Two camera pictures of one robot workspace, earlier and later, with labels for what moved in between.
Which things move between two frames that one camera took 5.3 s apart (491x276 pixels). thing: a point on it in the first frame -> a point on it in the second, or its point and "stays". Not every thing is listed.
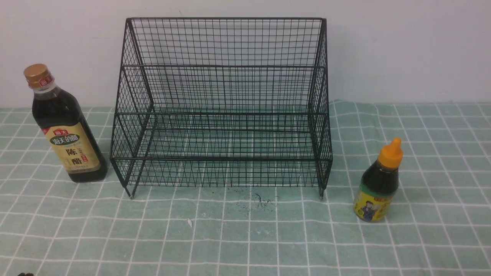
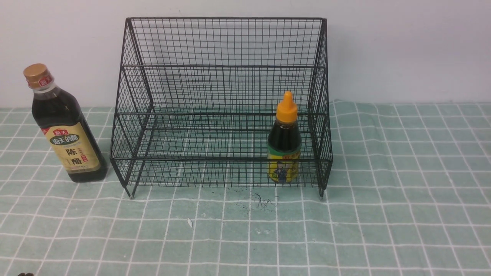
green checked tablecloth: x=439 y=224 stays
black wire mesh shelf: x=222 y=102 stays
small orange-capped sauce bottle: x=378 y=184 -> x=284 y=143
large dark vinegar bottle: x=66 y=127 stays
